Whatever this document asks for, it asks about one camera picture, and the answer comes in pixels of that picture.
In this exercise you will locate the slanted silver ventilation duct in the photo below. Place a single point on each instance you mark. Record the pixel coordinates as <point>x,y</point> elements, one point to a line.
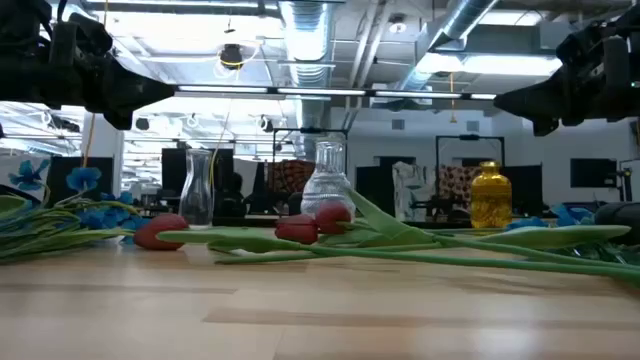
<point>465,20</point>

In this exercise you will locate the black ceiling dome camera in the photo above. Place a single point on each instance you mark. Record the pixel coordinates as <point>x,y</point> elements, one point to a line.
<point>231,55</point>

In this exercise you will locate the white teal cloth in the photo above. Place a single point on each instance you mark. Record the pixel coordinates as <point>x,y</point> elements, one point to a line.
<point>407,185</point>

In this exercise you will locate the slim clear glass vase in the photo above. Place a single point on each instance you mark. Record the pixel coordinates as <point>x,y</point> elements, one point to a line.
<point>196,200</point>

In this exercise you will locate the yellow glass vase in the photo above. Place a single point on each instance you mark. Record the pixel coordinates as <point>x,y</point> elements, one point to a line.
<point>491,200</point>

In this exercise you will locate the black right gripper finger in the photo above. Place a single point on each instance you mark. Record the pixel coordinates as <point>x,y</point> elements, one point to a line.
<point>535,102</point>
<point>546,126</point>

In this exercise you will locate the red artificial tulip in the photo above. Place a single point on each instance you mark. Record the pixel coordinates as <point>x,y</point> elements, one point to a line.
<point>332,217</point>
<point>160,232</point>
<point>296,229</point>

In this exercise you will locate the round black speaker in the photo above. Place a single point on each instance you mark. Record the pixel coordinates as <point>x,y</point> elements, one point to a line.
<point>142,124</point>

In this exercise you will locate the orange checkered cloth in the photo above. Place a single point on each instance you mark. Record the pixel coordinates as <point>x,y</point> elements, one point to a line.
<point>290,175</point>

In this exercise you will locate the patterned clear glass vase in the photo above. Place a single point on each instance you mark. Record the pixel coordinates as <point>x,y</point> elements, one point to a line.
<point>327,175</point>

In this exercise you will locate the black wall monitor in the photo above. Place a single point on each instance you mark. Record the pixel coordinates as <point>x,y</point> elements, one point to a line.
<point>592,172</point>

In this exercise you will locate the rectangular ceiling light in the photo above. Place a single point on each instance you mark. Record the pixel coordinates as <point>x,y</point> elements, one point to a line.
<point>500,65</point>

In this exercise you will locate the red dotted cloth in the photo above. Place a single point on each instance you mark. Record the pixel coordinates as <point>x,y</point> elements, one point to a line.
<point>455,182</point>

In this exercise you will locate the black aluminium table frame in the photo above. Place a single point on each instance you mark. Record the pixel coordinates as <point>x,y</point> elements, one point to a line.
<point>240,220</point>

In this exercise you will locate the blue artificial flower bunch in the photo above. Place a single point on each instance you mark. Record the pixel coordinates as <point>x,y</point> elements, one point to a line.
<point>82,177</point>
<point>567,215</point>

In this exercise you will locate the black rig frame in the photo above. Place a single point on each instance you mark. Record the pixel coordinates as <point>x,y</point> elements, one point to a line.
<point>310,131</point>
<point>470,136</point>

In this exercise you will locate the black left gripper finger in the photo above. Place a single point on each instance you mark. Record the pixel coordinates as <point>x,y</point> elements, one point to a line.
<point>120,121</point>
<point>130,95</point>

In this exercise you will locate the large silver ventilation duct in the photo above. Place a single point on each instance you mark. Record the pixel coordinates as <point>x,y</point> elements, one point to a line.
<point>307,50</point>

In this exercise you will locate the long linear ceiling light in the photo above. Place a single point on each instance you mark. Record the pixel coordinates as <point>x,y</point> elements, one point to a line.
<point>320,91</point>

